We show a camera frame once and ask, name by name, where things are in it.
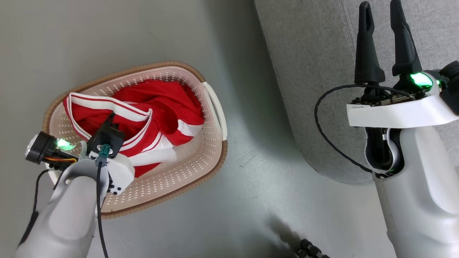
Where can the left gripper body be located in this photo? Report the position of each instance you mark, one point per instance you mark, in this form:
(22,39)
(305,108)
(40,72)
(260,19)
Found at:
(122,172)

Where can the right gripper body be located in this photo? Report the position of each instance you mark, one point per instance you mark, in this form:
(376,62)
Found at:
(401,111)

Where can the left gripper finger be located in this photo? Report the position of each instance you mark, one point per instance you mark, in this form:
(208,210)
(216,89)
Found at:
(109,120)

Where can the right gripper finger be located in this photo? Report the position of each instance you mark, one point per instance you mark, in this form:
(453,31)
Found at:
(403,43)
(366,53)

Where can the red garment with white stripes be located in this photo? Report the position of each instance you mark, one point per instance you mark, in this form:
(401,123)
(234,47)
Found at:
(107,107)

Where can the red garment with white hem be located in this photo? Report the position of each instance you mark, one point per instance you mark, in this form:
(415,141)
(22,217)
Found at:
(161,96)

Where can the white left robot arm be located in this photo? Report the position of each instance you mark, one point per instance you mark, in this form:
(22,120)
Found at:
(68,218)

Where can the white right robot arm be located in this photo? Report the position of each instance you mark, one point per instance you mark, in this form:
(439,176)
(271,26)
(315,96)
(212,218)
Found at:
(423,200)

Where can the pink plastic laundry basket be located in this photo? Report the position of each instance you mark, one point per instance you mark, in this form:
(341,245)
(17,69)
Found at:
(200,154)

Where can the grey fabric sofa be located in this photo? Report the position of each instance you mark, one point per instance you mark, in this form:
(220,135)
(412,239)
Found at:
(322,71)

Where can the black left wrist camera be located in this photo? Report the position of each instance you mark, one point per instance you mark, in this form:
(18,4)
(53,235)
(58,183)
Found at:
(107,138)

